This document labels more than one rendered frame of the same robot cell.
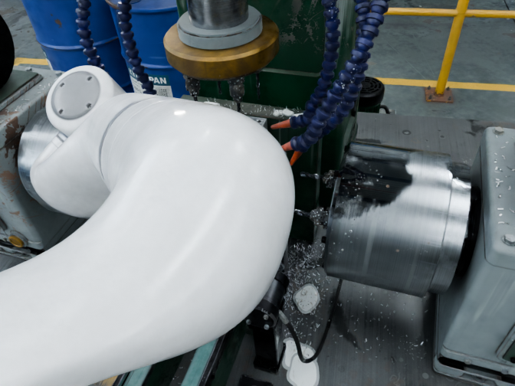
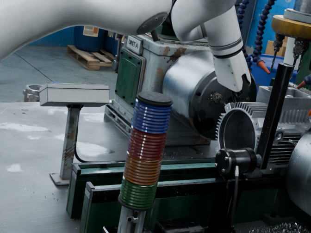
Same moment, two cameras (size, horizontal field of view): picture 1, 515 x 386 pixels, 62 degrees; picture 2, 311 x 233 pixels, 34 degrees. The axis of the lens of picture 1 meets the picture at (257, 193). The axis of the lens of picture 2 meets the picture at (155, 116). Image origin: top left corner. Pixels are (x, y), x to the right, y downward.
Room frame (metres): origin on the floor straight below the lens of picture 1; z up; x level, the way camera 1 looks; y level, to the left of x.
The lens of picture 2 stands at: (-0.60, -0.51, 1.43)
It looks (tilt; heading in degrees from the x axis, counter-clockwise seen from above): 18 degrees down; 38
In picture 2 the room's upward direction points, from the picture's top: 10 degrees clockwise
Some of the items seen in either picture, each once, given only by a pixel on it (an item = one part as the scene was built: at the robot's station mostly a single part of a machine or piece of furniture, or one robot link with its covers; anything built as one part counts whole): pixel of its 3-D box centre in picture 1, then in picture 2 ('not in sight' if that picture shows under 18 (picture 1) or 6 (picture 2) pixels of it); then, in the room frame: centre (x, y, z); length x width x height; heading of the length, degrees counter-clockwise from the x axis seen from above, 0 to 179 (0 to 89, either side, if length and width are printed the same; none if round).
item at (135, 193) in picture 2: not in sight; (138, 189); (0.01, -0.03, 1.05); 0.06 x 0.06 x 0.04
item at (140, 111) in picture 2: not in sight; (152, 114); (0.01, -0.03, 1.19); 0.06 x 0.06 x 0.04
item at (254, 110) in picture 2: not in sight; (265, 137); (0.62, 0.05, 1.02); 0.20 x 0.19 x 0.19; 159
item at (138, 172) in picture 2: not in sight; (142, 165); (0.01, -0.03, 1.10); 0.06 x 0.06 x 0.04
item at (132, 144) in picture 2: not in sight; (147, 140); (0.01, -0.03, 1.14); 0.06 x 0.06 x 0.04
